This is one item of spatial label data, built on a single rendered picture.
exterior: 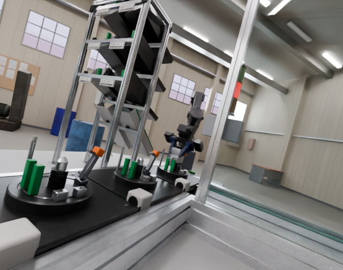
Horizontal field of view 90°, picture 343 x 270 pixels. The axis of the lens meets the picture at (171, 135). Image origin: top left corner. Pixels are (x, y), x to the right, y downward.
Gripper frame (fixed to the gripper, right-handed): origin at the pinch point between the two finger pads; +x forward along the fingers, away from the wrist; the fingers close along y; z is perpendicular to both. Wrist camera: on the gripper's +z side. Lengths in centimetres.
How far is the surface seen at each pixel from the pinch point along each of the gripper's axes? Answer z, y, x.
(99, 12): 48, -46, -28
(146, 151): -9.1, -20.8, 1.6
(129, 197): 23.3, 8.3, 31.0
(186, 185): 2.7, 11.9, 15.2
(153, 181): 13.9, 6.1, 22.4
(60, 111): -236, -599, -150
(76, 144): -146, -268, -34
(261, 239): 3.7, 37.3, 21.4
